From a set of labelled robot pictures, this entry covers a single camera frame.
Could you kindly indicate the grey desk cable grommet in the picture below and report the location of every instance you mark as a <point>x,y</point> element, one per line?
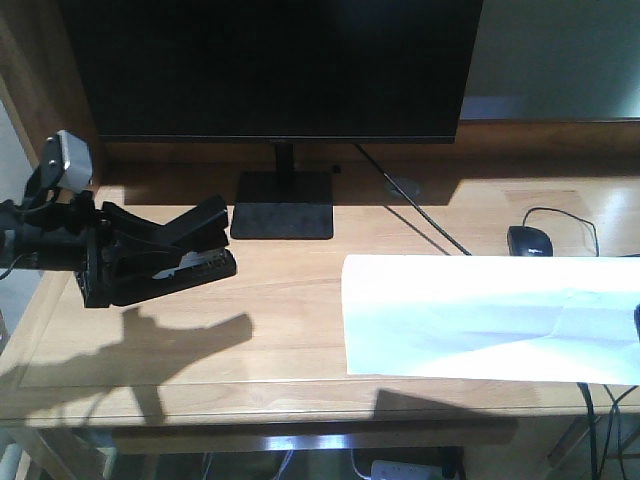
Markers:
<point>401,186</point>

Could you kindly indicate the black stapler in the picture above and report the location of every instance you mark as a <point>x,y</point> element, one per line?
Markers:
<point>199,234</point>

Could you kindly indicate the black computer monitor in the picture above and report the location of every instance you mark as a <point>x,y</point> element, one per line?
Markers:
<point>277,72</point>

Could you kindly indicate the wooden desk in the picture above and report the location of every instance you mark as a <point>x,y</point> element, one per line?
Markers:
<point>262,355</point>

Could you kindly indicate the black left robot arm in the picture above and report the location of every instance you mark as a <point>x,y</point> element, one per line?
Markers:
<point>117,258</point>

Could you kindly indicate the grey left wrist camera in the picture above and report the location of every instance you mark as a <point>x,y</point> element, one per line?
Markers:
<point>66,163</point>

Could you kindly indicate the black computer mouse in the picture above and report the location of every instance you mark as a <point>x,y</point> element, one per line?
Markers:
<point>528,241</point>

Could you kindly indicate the white power strip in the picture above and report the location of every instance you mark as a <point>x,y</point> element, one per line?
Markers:
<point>390,470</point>

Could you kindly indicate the white paper sheet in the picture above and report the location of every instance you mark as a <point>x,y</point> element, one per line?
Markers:
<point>558,319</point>

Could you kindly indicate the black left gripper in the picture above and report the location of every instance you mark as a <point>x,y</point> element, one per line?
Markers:
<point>99,228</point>

